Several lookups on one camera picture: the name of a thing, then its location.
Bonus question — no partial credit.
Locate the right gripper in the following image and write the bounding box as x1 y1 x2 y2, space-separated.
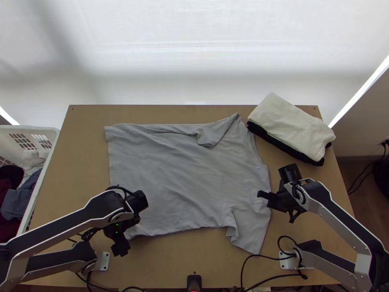
257 190 295 213

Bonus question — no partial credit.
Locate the grey t-shirt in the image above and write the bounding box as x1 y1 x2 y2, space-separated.
104 112 272 255

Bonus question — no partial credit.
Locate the pile of folded clothes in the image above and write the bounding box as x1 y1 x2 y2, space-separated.
246 92 337 167

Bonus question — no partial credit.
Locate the heap of clothes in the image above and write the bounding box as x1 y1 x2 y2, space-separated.
0 150 51 242

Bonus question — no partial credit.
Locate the white laundry basket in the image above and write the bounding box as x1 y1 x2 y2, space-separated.
0 125 61 244

